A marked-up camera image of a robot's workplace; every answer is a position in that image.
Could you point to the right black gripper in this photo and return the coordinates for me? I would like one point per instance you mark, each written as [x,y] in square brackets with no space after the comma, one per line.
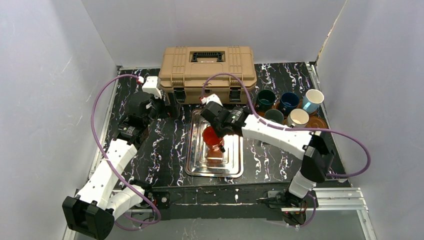
[216,129]

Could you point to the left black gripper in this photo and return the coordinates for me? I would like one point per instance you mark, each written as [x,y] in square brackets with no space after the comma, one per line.
[168,108]

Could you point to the orange cup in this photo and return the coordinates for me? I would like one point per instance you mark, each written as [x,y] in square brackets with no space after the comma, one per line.
[212,141]

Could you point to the brown wooden coaster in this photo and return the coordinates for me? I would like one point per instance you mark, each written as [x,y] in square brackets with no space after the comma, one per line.
[316,122]
[260,113]
[299,106]
[277,106]

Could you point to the teal cup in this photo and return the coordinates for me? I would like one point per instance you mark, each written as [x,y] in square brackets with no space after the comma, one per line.
[265,100]

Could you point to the dark grey cup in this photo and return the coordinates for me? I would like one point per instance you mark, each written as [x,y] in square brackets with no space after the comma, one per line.
[274,115]

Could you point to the navy blue cup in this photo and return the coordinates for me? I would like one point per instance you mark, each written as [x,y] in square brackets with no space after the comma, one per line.
[288,102]

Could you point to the cream cup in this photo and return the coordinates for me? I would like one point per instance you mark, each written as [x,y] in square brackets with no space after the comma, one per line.
[297,118]

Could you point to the white cup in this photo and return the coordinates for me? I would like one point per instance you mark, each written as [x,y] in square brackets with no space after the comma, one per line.
[312,100]

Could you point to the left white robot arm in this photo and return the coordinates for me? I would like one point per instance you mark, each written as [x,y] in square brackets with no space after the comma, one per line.
[93,210]

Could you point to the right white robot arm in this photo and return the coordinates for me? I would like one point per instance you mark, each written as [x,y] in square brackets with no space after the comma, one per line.
[307,145]

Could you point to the tan plastic toolbox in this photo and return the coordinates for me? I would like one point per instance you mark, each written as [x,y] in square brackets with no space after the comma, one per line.
[227,71]

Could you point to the stainless steel tray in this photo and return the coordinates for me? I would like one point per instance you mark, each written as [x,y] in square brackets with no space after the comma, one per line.
[210,161]

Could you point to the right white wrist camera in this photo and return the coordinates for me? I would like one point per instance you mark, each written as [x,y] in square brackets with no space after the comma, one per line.
[213,98]

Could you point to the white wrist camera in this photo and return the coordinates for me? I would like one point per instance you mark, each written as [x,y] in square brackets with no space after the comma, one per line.
[151,85]
[213,98]

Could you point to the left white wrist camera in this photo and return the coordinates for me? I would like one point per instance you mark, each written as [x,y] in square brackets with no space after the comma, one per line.
[151,85]

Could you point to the aluminium frame rail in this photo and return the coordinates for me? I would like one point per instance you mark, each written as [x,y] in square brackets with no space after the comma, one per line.
[253,201]

